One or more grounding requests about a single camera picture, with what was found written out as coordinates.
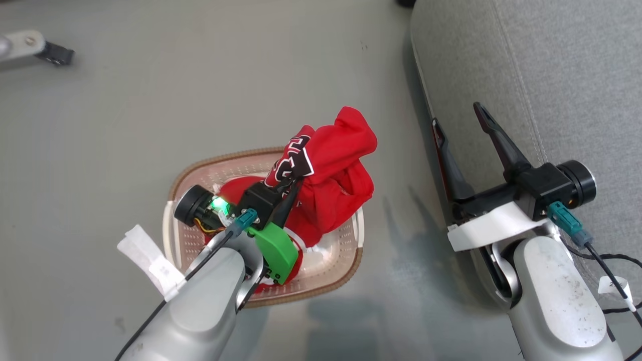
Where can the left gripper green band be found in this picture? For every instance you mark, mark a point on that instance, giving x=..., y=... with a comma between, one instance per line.
x=273, y=250

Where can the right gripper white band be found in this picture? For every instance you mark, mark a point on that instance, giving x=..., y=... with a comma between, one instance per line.
x=541, y=185

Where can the red sports jersey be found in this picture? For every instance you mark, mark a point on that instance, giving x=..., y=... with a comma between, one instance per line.
x=341, y=150

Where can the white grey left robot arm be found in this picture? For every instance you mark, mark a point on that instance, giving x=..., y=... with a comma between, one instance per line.
x=200, y=311

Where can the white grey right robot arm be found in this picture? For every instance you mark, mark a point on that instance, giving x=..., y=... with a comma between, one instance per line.
x=551, y=301

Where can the white perforated laundry basket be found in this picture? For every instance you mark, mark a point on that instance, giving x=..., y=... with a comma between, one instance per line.
x=331, y=265

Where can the grey fabric sofa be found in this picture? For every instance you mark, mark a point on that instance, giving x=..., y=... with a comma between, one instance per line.
x=551, y=75

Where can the grey metal leg black foot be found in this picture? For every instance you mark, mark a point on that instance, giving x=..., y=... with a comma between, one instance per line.
x=20, y=45

